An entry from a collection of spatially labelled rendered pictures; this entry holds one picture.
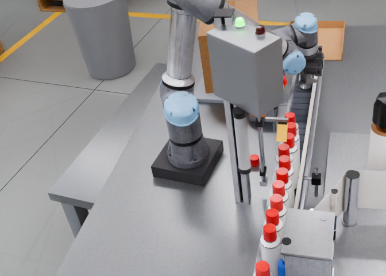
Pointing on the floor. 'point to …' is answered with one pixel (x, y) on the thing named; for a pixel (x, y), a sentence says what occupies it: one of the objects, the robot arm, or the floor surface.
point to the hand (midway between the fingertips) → (303, 82)
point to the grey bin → (101, 30)
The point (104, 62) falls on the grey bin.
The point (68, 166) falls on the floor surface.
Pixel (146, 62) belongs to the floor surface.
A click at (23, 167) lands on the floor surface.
